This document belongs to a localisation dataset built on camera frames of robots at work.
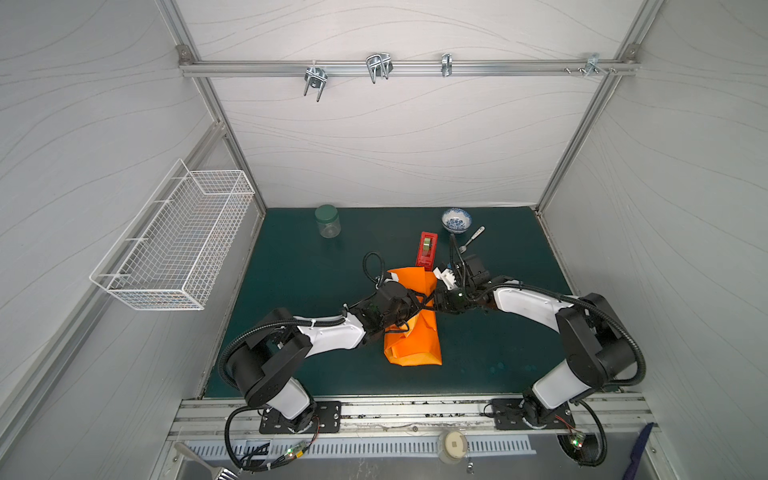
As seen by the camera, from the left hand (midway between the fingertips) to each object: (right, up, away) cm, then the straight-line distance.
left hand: (433, 297), depth 84 cm
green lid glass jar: (-35, +24, +22) cm, 48 cm away
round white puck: (+1, -26, -23) cm, 34 cm away
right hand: (0, -2, +5) cm, 5 cm away
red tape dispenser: (0, +12, +17) cm, 21 cm away
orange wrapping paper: (-5, -11, -6) cm, 13 cm away
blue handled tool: (+47, -34, -14) cm, 59 cm away
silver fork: (+20, +18, +27) cm, 38 cm away
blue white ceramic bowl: (+13, +24, +31) cm, 41 cm away
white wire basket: (-63, +14, -15) cm, 66 cm away
